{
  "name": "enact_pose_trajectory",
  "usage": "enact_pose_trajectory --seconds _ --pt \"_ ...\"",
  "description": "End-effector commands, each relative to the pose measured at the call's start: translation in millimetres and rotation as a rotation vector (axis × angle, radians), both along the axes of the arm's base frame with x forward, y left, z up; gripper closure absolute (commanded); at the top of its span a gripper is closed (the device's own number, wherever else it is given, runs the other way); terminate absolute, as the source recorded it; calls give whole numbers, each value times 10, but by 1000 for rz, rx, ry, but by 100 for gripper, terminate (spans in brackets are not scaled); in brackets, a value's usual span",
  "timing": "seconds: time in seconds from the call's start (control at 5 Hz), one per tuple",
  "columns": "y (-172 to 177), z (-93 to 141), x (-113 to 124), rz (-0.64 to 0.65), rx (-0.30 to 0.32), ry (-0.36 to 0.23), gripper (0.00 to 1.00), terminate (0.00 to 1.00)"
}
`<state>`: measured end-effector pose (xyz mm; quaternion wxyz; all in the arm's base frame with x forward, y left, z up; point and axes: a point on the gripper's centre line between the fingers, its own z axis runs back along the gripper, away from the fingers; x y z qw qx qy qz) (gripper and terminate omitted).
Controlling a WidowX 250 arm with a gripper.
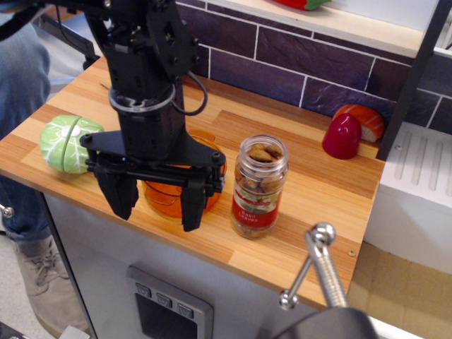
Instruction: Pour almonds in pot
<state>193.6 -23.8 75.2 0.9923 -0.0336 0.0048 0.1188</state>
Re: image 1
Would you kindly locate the toy salmon sushi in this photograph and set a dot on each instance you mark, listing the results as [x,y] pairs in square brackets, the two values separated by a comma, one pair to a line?
[371,121]

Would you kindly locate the green toy cabbage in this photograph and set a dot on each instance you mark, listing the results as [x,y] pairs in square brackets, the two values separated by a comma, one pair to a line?
[60,143]

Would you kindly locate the grey oven control panel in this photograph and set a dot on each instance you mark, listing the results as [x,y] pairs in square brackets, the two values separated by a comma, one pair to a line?
[165,311]

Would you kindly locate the orange transparent plastic pot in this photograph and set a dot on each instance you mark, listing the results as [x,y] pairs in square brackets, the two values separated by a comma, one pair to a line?
[165,199]

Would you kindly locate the wooden shelf board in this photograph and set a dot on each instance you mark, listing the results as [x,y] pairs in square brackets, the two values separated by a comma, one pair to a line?
[234,26]

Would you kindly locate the red green toy on shelf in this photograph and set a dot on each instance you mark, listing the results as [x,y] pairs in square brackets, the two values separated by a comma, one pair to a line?
[304,5]

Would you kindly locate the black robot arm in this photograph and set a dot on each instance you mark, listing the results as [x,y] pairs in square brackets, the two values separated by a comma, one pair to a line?
[148,50]

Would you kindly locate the glass jar of almonds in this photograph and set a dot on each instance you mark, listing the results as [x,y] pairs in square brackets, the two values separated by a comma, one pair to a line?
[260,174]

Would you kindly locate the red toy pepper half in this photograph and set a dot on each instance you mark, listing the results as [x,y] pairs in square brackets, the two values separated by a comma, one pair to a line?
[342,138]

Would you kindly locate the beige sneaker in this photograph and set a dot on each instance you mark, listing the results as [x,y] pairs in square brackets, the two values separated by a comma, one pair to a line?
[48,286]

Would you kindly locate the person in blue jeans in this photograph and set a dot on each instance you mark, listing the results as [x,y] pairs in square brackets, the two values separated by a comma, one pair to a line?
[25,88]

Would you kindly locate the black shelf post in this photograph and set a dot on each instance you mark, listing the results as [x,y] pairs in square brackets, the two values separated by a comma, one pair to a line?
[407,93]

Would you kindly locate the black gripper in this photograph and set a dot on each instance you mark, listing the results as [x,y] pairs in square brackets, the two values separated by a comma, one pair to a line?
[153,144]

